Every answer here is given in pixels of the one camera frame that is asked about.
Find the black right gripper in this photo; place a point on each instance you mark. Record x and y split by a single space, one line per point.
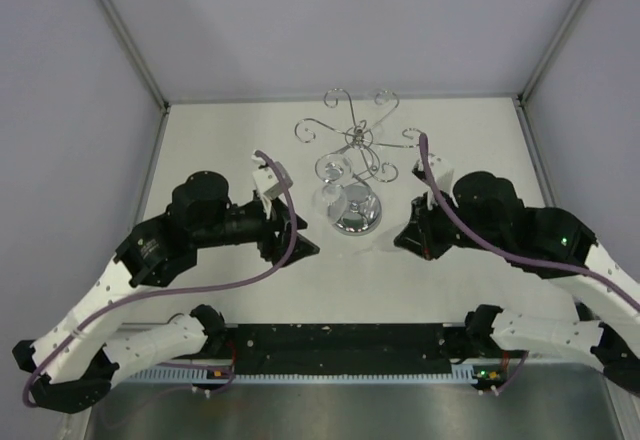
419 236

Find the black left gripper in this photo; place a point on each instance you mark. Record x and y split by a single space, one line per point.
271 246

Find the round clear wine glass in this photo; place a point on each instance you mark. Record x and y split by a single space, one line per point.
329 199

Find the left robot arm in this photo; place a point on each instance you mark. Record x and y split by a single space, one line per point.
79 361

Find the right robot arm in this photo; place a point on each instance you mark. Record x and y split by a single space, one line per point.
482 211

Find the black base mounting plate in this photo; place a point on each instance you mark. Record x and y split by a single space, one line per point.
342 349

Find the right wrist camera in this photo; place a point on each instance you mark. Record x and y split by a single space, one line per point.
442 172

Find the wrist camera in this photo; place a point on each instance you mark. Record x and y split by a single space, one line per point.
442 172
269 182

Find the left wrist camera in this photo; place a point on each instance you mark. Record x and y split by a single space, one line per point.
269 182

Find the chrome wire glass rack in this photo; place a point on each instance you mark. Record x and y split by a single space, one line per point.
360 144

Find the aluminium frame rail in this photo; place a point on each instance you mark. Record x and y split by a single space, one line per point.
570 341

